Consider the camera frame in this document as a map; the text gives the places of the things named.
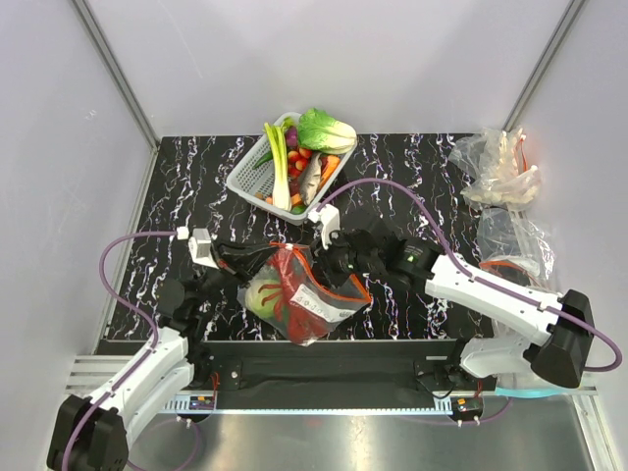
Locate white plastic basket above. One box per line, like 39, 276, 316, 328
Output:
227, 108, 357, 226

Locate red lychee cluster toy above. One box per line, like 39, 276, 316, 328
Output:
288, 147, 313, 179

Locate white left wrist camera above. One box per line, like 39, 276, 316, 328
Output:
188, 228, 218, 269

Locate teal zip bag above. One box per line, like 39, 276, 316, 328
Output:
495, 387, 564, 399

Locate aluminium frame post right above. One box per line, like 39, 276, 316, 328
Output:
502, 0, 589, 131

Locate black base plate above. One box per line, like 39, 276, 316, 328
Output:
195, 338, 497, 393

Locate orange carrot piece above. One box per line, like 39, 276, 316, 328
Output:
321, 155, 340, 184

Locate green chili pepper toy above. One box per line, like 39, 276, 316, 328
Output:
252, 151, 274, 170

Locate white slotted cable duct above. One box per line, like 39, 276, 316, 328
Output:
161, 394, 457, 414

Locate purple floor cable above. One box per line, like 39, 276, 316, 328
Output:
126, 420, 205, 470

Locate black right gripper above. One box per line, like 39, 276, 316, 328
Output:
305, 230, 382, 289

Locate small green lime toy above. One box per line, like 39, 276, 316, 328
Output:
290, 204, 307, 215

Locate aluminium frame post left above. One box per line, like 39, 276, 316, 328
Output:
70, 0, 161, 152

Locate pile of clear bags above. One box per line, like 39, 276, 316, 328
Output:
448, 129, 558, 292

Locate purple onion toy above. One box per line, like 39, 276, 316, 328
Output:
285, 126, 298, 148

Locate red toy lobster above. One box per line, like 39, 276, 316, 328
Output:
260, 247, 330, 345

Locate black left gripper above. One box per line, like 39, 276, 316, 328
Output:
190, 237, 279, 311

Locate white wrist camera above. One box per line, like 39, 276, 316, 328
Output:
188, 228, 218, 269
308, 204, 340, 250

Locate clear zip bag orange zipper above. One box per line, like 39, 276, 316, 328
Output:
237, 242, 372, 333

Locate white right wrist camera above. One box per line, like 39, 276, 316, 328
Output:
308, 204, 340, 250

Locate aluminium frame post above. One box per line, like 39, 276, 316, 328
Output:
502, 0, 589, 131
70, 0, 161, 152

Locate napa cabbage toy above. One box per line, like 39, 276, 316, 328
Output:
297, 108, 357, 155

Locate round green cabbage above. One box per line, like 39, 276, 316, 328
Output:
244, 280, 284, 321

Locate grey toy fish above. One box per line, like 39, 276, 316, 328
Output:
299, 152, 323, 206

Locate green leek toy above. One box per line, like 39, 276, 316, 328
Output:
264, 123, 291, 211

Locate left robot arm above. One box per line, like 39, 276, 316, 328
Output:
46, 237, 278, 470

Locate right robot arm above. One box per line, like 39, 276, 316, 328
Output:
312, 229, 594, 390

